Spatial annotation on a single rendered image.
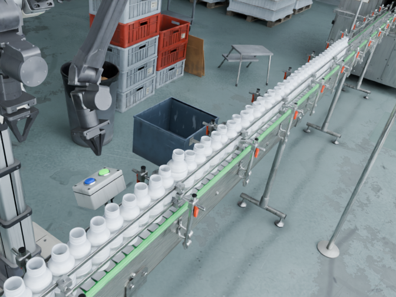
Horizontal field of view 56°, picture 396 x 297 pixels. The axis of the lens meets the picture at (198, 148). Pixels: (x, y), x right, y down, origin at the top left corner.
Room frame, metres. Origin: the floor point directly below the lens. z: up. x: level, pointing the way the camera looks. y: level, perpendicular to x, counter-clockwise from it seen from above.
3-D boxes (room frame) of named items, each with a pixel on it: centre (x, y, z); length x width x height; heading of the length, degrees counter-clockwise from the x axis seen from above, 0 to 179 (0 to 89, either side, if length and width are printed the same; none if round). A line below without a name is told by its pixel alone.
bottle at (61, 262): (0.55, 0.27, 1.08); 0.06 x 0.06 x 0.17
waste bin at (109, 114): (2.71, 0.94, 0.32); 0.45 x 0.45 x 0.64
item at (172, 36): (4.23, 0.63, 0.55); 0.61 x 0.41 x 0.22; 155
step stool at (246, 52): (4.70, -0.42, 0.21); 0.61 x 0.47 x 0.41; 25
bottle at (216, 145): (1.17, -0.06, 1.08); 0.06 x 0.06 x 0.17
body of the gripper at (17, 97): (0.65, 0.40, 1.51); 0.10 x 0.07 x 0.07; 62
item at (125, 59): (3.56, 0.87, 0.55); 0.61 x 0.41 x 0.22; 159
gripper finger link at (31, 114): (0.64, 0.38, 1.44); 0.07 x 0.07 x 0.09; 62
